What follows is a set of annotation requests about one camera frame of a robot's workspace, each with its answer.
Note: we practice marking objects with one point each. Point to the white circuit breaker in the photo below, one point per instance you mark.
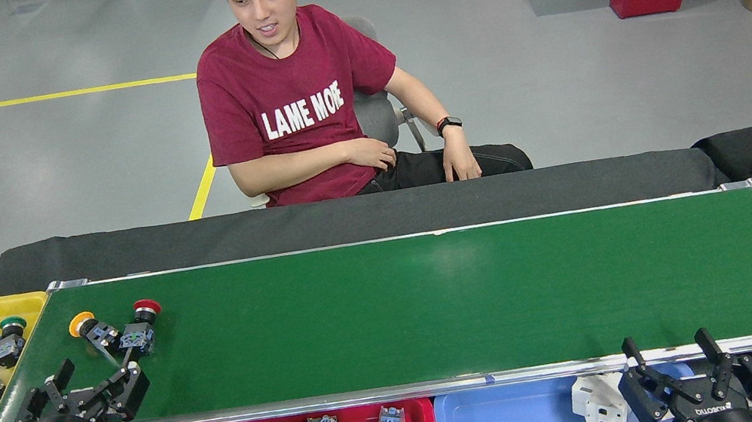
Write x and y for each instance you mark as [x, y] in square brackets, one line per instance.
[595, 403]

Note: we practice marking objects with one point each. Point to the person's right forearm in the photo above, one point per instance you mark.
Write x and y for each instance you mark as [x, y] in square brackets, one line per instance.
[293, 170]

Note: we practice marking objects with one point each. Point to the person's left forearm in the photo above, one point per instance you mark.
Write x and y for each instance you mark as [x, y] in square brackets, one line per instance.
[422, 100]

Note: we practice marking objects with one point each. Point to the long green conveyor belt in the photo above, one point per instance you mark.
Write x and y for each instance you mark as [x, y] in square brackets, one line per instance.
[438, 307]

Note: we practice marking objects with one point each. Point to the person's left hand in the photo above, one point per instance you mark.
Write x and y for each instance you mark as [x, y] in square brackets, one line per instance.
[460, 155]

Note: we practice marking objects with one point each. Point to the person's right hand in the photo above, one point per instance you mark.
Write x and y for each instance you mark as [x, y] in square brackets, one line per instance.
[370, 153]

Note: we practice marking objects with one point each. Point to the black wrist watch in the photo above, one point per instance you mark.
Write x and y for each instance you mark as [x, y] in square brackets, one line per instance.
[448, 124]

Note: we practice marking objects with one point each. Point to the person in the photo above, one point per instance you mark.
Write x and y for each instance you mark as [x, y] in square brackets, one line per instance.
[284, 73]

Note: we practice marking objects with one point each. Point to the grey office chair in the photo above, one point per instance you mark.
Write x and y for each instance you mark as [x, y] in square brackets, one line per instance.
[376, 119]

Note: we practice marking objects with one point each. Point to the yellow push button switch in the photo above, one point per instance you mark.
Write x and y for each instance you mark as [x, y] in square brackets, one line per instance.
[100, 335]

